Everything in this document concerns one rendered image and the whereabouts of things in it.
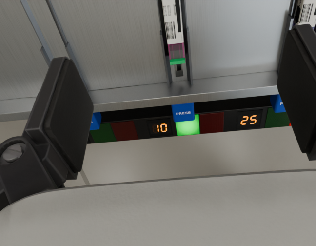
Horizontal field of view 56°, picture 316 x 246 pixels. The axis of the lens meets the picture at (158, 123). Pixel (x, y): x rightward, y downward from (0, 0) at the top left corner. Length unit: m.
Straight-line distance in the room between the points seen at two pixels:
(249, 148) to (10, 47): 0.88
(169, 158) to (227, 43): 0.80
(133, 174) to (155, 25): 0.85
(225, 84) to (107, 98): 0.12
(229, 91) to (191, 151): 0.76
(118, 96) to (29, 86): 0.10
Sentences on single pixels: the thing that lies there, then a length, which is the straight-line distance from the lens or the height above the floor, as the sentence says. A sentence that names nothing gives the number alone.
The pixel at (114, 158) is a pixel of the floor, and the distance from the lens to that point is 1.08.
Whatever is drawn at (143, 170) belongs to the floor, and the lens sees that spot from 1.07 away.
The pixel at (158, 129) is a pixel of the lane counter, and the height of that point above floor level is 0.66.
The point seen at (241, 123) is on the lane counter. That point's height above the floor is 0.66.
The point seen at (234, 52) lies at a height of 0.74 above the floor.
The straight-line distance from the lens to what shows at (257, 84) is 0.30.
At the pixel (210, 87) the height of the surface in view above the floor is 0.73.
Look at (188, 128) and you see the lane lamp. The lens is 0.37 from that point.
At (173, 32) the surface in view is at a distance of 0.26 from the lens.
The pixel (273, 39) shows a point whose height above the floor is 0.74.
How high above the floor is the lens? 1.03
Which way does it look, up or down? 82 degrees down
